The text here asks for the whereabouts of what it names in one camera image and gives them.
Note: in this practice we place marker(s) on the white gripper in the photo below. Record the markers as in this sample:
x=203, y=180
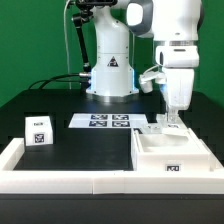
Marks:
x=177, y=64

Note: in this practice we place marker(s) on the white marker sheet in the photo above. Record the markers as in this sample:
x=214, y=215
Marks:
x=96, y=120

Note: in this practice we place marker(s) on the white cabinet body box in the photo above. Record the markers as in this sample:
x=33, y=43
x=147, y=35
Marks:
x=169, y=153

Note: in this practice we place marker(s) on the white U-shaped fence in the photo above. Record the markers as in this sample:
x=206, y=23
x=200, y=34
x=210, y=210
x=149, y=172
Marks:
x=103, y=182

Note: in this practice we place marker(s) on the white cabinet door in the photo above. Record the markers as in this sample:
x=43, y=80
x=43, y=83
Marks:
x=153, y=128
x=178, y=128

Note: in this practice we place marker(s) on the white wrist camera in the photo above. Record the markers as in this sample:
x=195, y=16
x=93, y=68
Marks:
x=145, y=80

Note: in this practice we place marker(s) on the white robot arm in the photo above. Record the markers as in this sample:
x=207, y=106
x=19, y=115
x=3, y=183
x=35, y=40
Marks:
x=173, y=27

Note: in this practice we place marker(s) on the white cabinet top block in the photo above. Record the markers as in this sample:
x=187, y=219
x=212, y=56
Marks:
x=38, y=131

